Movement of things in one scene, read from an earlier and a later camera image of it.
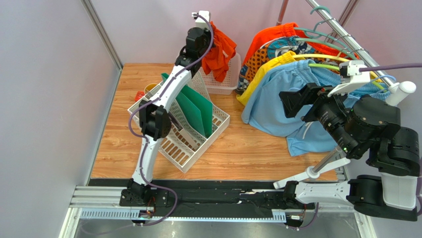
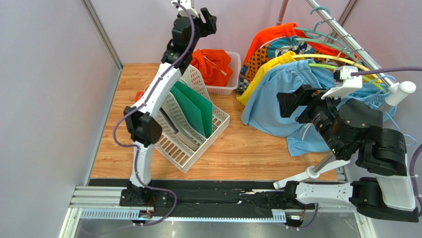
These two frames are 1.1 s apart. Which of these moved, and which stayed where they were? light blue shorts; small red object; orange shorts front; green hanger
Moved: orange shorts front
Stayed: small red object; light blue shorts; green hanger
